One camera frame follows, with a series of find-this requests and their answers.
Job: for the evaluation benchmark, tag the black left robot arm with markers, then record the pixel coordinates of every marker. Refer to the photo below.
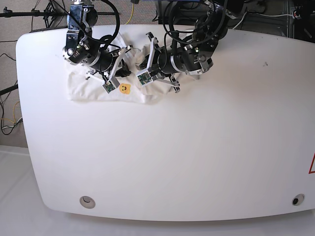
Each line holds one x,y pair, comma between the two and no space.
190,51

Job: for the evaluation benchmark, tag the left table grommet hole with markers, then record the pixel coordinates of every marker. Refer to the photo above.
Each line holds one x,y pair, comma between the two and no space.
87,202

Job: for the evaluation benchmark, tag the right table grommet hole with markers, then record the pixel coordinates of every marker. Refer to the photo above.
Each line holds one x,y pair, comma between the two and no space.
298,199

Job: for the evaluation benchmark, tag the white printed T-shirt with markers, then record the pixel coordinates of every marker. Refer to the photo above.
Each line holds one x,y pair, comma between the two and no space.
82,88

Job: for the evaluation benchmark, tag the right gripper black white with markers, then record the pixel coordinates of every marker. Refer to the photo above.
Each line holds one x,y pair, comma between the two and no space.
107,63

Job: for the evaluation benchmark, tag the black tripod pole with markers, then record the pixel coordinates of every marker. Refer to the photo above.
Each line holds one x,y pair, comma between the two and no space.
24,14

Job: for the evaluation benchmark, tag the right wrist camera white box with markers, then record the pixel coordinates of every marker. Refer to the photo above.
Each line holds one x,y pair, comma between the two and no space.
110,85

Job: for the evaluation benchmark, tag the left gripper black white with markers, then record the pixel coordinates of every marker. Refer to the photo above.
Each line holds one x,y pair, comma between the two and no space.
158,67

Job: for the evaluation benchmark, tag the table grommet hole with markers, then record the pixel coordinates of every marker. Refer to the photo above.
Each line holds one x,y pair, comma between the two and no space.
298,199
87,202

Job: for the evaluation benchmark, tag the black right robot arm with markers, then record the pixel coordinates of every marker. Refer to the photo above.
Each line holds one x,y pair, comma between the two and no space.
82,48

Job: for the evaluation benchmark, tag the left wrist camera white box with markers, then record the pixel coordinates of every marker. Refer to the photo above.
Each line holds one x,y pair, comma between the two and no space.
144,77

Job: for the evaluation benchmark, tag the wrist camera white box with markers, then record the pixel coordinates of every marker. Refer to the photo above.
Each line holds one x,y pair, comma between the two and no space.
144,77
110,85

